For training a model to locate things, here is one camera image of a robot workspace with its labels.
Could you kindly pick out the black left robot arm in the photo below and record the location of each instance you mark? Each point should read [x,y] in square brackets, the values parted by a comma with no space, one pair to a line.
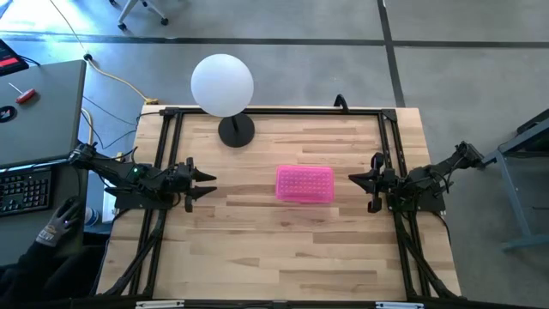
[124,171]

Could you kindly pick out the clear supply box pink lid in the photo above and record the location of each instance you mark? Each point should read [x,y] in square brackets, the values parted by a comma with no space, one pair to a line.
[305,184]

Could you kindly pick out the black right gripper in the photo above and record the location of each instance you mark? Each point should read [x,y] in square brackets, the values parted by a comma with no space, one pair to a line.
[384,184]

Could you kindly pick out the person's hand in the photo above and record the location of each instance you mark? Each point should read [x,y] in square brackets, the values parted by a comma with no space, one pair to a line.
[53,229]

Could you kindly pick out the black aluminium table frame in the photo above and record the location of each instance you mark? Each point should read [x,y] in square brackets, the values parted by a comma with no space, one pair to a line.
[279,110]

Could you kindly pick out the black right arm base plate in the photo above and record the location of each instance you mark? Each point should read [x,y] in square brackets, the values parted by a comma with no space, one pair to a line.
[429,205]

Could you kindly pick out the black device with red display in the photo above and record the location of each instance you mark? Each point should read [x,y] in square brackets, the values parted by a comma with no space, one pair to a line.
[10,60]

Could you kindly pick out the grey desk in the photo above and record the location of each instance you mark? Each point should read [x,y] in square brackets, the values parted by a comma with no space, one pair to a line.
[17,232]

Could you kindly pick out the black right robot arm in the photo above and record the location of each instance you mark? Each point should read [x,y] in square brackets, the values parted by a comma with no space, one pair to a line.
[429,176]

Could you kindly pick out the office chair base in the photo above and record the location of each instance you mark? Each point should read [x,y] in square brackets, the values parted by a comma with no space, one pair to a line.
[164,21]

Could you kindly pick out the white globe lamp black stand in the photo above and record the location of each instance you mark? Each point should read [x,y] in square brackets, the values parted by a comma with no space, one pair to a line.
[222,83]

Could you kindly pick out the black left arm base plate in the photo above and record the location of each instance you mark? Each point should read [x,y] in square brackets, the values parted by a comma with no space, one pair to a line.
[128,204]

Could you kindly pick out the grey metal cart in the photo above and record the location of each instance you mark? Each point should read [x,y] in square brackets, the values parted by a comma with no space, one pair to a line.
[536,137]

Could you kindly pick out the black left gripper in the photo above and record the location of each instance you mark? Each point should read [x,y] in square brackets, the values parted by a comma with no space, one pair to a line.
[182,184]

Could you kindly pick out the black backlit keyboard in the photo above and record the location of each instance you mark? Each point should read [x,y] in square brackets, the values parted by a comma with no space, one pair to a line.
[23,193]

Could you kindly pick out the white bottle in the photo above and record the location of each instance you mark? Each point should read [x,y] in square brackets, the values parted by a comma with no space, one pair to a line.
[91,216]

